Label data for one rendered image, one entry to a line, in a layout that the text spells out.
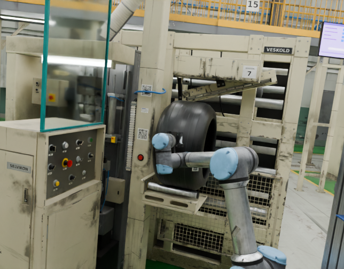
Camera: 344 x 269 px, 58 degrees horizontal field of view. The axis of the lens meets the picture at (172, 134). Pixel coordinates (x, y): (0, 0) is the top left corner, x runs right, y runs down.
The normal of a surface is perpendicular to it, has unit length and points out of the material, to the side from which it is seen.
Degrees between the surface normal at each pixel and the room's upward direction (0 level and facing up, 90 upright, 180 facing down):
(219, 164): 83
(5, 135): 90
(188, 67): 90
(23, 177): 90
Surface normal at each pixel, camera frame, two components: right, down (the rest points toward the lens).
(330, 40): 0.07, 0.15
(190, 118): -0.17, -0.58
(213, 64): -0.31, 0.11
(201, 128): 0.48, -0.26
